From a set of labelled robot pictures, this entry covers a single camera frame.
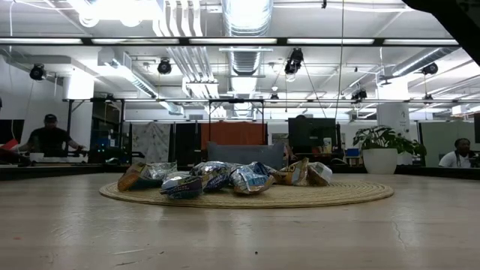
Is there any black ceiling spotlight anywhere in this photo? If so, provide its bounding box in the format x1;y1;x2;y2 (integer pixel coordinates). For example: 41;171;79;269
421;61;440;77
156;57;173;76
28;63;48;82
350;88;369;102
283;47;305;76

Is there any black background rig frame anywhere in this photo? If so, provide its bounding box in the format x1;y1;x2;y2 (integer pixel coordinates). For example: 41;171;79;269
207;98;266;146
61;97;128;166

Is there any green plant in white pot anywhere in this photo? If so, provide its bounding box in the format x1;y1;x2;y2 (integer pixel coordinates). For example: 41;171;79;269
351;124;428;176

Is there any silver ventilation duct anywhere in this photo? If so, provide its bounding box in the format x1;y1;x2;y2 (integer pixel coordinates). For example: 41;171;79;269
220;0;275;77

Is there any yellow granola bar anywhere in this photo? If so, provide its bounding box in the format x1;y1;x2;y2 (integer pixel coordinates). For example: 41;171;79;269
275;157;311;188

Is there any dark grey plastic bin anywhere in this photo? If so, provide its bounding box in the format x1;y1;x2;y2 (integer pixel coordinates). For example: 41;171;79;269
206;141;285;172

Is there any orange partition panel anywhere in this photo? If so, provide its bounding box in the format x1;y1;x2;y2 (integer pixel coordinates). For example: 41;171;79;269
200;121;269;151

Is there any blue white granola bar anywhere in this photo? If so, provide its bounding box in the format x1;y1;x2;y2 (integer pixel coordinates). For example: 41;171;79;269
229;164;277;196

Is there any white building column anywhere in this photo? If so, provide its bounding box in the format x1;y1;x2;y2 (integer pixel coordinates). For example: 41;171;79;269
376;80;411;131

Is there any person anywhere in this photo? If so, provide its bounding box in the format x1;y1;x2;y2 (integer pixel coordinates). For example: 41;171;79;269
437;137;478;169
14;113;86;158

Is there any grey patterned cloth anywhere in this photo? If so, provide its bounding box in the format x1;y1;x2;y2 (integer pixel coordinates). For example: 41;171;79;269
130;122;172;167

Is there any dark blue granola bar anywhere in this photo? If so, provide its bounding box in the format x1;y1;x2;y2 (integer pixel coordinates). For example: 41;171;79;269
160;171;204;200

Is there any black aluminium rig frame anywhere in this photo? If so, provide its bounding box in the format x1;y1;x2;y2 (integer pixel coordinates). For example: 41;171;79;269
0;36;480;182

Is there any silver blue granola bar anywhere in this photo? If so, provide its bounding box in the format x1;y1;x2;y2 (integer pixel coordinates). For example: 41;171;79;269
189;160;233;194
247;161;279;177

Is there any orange-blue chip bag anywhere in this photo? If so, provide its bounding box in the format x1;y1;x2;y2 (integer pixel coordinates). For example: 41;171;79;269
116;161;179;193

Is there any pale green partition panel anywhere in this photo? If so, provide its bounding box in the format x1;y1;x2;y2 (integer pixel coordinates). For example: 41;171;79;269
418;121;476;168

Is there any black monitor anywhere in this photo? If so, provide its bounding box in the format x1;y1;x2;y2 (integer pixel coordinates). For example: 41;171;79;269
287;116;338;155

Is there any white brown granola bar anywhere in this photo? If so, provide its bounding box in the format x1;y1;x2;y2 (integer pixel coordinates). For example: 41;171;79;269
307;161;334;188

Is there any round woven straw placemat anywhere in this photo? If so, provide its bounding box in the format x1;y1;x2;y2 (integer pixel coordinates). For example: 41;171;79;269
98;178;395;210

